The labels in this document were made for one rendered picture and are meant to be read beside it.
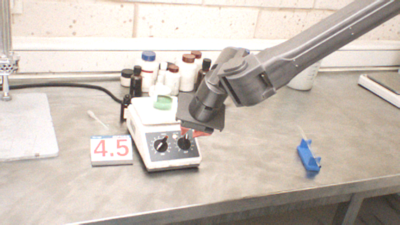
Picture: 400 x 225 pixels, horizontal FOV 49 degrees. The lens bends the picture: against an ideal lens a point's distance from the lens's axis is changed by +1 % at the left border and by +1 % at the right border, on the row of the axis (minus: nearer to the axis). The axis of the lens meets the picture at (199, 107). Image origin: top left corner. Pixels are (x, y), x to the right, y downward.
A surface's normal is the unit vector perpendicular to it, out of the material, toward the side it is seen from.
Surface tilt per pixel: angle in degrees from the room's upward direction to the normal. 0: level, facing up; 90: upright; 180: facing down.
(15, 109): 0
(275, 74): 89
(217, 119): 30
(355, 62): 90
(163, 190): 0
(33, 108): 0
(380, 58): 90
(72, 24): 90
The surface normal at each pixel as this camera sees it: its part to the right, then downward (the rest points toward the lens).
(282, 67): 0.16, 0.45
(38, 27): 0.37, 0.47
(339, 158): 0.14, -0.88
